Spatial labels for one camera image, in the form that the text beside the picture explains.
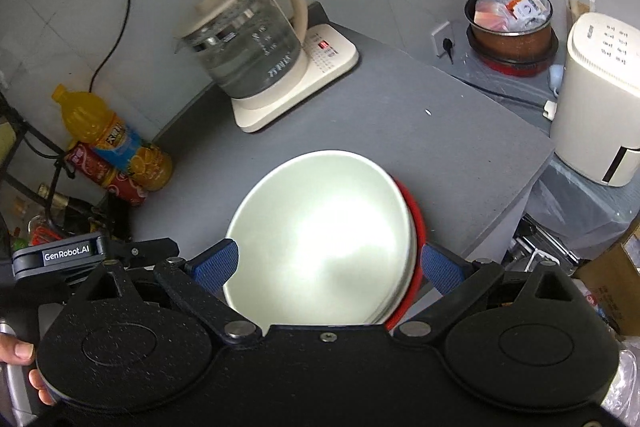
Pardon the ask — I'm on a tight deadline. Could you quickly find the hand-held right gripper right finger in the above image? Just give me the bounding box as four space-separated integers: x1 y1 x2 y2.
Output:
395 243 596 340

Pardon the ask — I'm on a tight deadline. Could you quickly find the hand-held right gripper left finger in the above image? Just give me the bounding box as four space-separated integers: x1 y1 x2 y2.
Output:
65 238 262 344

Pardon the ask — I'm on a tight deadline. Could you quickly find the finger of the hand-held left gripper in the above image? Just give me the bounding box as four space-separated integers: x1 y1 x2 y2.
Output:
106 237 180 267

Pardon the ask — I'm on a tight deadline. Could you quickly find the white ceramic bowl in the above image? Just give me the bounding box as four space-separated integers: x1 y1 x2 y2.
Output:
367 202 420 325

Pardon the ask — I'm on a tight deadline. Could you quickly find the red plate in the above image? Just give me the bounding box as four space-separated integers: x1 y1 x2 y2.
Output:
384 177 427 333

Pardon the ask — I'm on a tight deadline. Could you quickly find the white plate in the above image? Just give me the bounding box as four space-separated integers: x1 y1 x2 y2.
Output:
222 151 418 326

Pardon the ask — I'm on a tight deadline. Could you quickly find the person's left hand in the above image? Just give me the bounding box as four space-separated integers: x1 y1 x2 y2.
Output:
0 333 57 407

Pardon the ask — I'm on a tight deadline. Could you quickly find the dark glass bottle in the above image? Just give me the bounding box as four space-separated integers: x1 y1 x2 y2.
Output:
35 184 97 222

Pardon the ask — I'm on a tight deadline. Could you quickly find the red cola bottle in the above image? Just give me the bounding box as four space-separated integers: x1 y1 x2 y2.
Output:
65 142 148 208

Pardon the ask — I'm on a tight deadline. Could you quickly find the shiny metal object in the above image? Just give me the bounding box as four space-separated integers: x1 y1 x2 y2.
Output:
505 214 581 278

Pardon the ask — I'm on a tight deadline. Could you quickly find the black metal rack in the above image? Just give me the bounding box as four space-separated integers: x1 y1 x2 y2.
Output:
0 92 76 228

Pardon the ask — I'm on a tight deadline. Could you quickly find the orange juice bottle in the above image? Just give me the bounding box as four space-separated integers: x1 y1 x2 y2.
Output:
51 84 173 192

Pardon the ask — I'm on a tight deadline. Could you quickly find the clear plastic sheet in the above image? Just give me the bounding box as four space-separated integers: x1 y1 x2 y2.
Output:
450 52 640 253

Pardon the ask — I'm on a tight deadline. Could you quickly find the cardboard box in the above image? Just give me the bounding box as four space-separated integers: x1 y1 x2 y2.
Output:
572 217 640 335

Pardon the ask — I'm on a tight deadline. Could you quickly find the red cooker base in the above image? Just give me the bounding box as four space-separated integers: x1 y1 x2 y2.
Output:
466 32 560 78

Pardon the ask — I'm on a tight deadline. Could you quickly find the clear plastic bag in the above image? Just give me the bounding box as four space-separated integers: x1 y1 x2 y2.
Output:
600 347 640 424

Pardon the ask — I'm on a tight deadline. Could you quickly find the cream air fryer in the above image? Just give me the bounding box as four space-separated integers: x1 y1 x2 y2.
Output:
550 12 640 188

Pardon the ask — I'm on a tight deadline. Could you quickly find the light blue cup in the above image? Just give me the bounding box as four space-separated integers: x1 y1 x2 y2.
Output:
548 64 566 98

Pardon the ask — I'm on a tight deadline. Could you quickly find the glass kettle with cream lid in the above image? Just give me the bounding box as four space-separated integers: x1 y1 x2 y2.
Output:
174 0 308 100

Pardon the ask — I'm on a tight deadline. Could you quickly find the brown cooking pot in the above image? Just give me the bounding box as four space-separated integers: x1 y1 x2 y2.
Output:
464 0 558 64

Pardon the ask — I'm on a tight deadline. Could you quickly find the cream kettle base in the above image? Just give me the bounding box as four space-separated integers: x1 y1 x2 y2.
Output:
231 23 360 134

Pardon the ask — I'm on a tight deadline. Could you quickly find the plastic bag of packets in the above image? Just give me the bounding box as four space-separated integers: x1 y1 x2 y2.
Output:
472 0 552 32

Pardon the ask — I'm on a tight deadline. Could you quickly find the beige paper packet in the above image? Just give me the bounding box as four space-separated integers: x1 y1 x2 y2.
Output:
562 0 597 32

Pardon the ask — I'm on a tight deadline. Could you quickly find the thin black power cable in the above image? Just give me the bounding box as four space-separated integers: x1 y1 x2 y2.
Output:
442 38 551 110

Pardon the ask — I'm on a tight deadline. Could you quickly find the small white wall outlet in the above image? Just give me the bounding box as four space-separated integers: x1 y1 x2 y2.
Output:
431 22 454 58

